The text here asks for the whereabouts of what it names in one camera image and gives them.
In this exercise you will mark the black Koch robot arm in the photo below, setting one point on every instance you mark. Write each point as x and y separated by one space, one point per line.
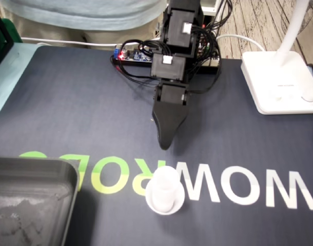
177 33

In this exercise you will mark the green object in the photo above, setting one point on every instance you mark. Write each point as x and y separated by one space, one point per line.
16 33

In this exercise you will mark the person in teal shirt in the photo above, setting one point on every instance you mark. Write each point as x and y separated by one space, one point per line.
82 12

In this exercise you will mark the dark mat with WOWROBO print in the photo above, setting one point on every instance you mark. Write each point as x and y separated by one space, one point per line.
69 115

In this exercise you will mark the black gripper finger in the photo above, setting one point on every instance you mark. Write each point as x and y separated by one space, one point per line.
169 120

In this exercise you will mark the blue circuit board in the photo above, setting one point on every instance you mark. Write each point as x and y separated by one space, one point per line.
137 56

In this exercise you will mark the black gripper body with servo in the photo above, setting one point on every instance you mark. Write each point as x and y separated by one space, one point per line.
173 93

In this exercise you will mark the black plastic tray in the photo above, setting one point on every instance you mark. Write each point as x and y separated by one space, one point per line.
30 205

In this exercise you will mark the white desk lamp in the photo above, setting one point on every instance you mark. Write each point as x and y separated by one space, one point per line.
274 82

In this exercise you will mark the white furniture panel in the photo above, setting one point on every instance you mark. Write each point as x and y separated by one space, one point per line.
210 6

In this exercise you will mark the black frame structure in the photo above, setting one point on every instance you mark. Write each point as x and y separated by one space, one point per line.
0 56

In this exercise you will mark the white plastic tube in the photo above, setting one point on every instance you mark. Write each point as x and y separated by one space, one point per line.
166 179

